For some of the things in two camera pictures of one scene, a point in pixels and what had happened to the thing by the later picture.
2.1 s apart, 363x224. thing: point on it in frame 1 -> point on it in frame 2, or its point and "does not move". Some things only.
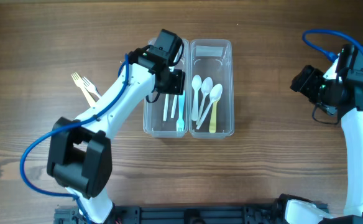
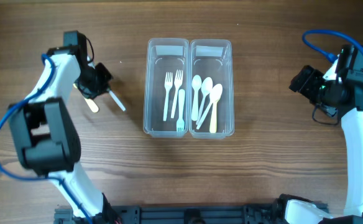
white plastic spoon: [215, 94] does not move
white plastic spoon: [196, 85] does not move
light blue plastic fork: [180, 123] does not move
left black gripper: [175, 82] -> [101, 78]
